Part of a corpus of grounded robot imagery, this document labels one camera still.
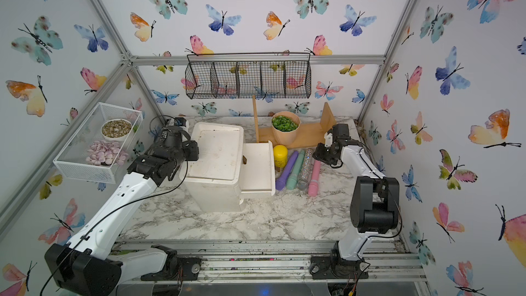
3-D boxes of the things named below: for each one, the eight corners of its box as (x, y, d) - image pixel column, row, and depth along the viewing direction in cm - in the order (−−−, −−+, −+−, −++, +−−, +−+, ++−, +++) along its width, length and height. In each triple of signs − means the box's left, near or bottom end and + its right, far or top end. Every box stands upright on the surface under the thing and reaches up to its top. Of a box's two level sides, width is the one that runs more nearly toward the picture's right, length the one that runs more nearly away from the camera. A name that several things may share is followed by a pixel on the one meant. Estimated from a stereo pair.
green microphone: (285, 187, 95) (285, 185, 93) (297, 151, 108) (298, 148, 106) (293, 190, 94) (294, 188, 92) (305, 153, 107) (306, 150, 105)
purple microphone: (274, 188, 96) (274, 184, 93) (294, 154, 108) (295, 149, 105) (281, 191, 95) (281, 187, 92) (300, 156, 107) (301, 151, 104)
